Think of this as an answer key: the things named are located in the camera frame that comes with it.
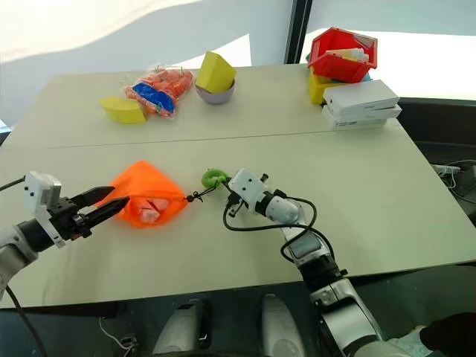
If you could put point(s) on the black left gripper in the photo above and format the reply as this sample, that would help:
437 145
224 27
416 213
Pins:
65 221

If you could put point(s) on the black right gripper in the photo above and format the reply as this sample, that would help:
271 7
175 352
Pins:
235 204

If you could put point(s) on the orange fabric pouch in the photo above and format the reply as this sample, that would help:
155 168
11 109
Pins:
148 178

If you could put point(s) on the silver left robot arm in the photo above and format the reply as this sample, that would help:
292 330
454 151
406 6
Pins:
15 253

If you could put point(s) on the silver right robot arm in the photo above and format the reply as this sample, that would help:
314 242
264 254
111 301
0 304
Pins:
334 316

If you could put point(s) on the white tube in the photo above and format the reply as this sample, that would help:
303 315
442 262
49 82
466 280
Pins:
159 205
148 215

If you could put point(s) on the purple bowl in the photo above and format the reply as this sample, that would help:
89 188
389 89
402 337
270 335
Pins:
215 99

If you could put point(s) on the yellow foam wedge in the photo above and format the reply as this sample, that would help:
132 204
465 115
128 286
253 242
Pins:
122 110

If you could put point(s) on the yellow foam block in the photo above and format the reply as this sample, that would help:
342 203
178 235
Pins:
215 72

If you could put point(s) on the bag of orange pieces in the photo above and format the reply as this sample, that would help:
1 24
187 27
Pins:
163 87

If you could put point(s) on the yellow plastic bin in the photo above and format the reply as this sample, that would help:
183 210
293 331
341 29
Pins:
316 87

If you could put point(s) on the grey rounded robot leg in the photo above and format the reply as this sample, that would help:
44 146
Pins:
178 329
280 327

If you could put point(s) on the white flat carton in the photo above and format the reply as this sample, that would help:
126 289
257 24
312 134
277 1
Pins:
359 96
360 119

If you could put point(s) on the red plastic bin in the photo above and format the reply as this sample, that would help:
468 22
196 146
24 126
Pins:
334 67

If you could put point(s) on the pale yellow bottle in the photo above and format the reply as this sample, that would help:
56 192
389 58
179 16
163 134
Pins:
347 54

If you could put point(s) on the white bottle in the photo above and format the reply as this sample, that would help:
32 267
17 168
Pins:
360 58

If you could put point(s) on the white power strip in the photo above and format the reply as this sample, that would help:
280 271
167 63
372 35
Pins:
445 169

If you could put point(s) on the white patterned cloth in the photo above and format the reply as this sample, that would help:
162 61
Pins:
411 342

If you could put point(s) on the dark maroon rounded object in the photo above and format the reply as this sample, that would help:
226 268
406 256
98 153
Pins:
451 334

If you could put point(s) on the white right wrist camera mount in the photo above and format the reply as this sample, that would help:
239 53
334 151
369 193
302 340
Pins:
247 186

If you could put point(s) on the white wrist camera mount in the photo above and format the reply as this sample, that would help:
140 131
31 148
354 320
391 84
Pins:
37 189
247 186

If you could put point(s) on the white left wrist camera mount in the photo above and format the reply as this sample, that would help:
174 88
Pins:
37 189

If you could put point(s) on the black window post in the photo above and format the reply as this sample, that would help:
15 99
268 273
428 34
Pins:
297 29

